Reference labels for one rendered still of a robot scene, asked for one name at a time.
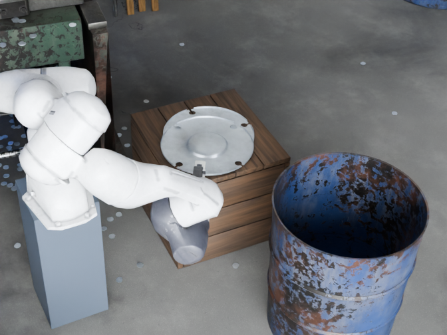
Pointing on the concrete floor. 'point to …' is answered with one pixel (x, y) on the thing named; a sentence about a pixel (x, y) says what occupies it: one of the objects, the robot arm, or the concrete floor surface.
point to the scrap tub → (342, 245)
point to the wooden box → (231, 97)
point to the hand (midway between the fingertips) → (199, 171)
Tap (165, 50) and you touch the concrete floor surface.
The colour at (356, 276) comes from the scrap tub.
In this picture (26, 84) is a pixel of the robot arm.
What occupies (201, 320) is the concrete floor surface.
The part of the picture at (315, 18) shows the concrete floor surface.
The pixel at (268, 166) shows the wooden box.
